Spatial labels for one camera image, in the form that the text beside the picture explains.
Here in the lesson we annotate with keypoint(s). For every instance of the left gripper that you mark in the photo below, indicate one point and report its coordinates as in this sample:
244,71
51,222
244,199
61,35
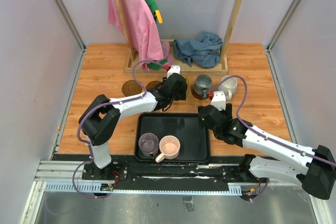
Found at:
181,95

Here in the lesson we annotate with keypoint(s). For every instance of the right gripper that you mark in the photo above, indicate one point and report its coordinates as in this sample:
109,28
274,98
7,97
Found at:
228,111

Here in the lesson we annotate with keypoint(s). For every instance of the grey mug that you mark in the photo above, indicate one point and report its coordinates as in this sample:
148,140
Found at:
203,85

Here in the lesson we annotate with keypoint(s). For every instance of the white cup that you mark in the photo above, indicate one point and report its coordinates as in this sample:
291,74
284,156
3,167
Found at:
229,87

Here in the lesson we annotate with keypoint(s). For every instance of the pink mug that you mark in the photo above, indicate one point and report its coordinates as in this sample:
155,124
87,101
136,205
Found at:
169,148

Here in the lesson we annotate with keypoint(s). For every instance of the purple cup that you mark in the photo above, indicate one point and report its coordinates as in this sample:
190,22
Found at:
149,144

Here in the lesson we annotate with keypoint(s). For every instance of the yellow cup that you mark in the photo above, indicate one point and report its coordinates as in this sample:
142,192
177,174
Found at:
186,79

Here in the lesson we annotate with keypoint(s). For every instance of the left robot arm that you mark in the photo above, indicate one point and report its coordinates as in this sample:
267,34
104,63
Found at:
97,124

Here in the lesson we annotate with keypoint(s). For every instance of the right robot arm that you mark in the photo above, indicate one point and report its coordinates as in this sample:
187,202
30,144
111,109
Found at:
311,168

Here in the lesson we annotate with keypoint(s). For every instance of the brown wooden saucer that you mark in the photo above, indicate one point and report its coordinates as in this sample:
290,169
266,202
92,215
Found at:
199,97
152,84
132,88

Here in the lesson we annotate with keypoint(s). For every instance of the black plastic tray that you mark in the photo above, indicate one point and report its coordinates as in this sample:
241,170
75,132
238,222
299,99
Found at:
187,127

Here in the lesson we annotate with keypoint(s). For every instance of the green cloth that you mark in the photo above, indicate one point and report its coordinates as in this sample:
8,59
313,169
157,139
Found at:
156,66

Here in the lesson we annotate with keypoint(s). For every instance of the wooden clothes rack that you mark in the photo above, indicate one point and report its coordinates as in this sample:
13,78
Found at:
132,65

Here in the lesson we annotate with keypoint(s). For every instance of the blue crumpled cloth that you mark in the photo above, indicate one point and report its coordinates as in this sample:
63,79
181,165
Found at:
203,50

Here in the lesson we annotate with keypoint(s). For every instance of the pink shirt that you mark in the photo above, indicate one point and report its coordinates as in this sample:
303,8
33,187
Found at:
144,33

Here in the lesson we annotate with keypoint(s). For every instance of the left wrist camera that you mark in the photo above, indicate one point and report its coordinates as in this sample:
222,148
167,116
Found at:
174,69

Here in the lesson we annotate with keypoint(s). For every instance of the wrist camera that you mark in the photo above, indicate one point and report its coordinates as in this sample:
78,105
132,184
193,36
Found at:
174,69
218,103

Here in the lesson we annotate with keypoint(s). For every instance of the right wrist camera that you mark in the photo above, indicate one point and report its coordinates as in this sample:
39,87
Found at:
218,103

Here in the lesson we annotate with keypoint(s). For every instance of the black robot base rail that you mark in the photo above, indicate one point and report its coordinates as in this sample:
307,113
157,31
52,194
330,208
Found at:
128,173

